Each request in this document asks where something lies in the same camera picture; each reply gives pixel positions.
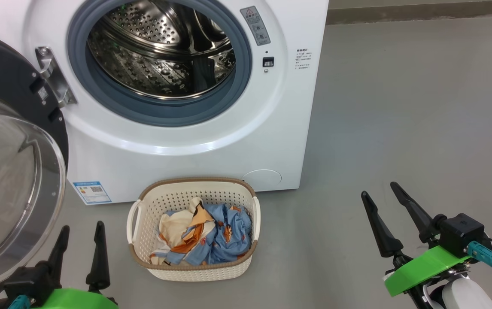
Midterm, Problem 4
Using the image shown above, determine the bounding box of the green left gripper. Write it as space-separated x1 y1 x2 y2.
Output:
31 221 118 309

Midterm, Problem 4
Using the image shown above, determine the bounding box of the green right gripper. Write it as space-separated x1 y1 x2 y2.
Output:
361 182 473 309

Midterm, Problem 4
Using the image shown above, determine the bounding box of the cream orange blue garment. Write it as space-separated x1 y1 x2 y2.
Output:
149 197 216 264

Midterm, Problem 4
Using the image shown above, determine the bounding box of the blue garment with orange prints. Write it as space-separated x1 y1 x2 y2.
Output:
167 203 252 266

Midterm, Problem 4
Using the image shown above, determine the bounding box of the black round glass washer door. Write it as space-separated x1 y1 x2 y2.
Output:
0 28 70 309

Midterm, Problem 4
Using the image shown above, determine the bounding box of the white front-load washing machine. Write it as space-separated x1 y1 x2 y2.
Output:
0 0 329 206

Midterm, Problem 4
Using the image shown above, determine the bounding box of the metal door hinge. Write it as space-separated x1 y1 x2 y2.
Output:
36 46 77 108

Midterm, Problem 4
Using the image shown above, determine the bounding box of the steel perforated washer drum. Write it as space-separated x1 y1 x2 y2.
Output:
87 0 237 100

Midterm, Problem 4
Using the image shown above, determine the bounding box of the blue energy label sticker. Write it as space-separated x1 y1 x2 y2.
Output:
73 181 112 205

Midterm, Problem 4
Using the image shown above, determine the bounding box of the cream perforated laundry basket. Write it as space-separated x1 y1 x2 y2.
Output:
126 177 261 282

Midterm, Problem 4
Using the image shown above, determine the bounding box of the round white filter cover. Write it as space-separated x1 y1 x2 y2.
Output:
242 169 282 192

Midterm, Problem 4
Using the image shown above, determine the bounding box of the grey warning label sticker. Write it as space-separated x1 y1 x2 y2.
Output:
240 6 271 46

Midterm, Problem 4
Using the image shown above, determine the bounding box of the teal left cable connector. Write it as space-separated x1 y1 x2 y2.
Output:
8 295 32 309

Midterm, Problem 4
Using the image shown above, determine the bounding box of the teal cable connector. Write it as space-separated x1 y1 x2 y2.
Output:
468 241 492 276
8 295 32 309

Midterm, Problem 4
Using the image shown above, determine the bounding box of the teal right cable connector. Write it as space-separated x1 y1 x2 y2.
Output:
468 241 492 276

